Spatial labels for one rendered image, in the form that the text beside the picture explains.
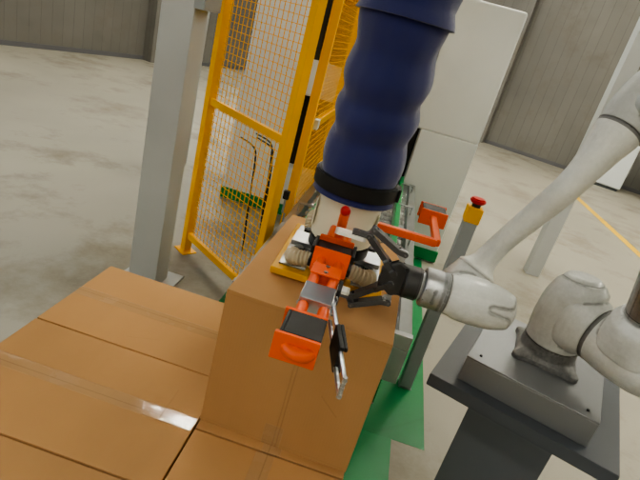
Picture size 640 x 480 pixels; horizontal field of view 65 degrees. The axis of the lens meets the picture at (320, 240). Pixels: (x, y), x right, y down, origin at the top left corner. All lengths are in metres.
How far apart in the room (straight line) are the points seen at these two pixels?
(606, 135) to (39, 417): 1.41
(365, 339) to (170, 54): 1.78
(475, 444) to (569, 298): 0.53
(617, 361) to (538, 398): 0.21
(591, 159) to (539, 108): 11.75
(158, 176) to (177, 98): 0.41
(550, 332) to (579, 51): 11.59
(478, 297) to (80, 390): 1.02
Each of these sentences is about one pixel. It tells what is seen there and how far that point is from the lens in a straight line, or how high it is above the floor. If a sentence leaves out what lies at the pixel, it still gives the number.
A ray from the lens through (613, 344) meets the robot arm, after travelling 1.43.
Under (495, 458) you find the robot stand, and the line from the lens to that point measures 1.72.
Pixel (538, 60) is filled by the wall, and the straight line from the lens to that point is 13.00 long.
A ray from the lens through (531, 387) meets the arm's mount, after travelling 1.49.
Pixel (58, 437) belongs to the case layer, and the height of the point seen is 0.54.
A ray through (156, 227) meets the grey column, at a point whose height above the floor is 0.38.
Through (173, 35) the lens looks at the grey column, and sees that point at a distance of 2.55.
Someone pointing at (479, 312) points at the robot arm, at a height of 1.08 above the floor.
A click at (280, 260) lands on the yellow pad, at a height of 0.97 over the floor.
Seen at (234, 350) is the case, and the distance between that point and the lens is 1.26.
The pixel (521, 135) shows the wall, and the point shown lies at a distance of 13.00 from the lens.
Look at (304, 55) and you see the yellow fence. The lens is 2.44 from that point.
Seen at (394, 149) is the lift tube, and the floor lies 1.32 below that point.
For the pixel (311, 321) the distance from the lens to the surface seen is 0.83.
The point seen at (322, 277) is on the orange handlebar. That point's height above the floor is 1.07.
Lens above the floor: 1.54
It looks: 22 degrees down
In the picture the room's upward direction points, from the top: 16 degrees clockwise
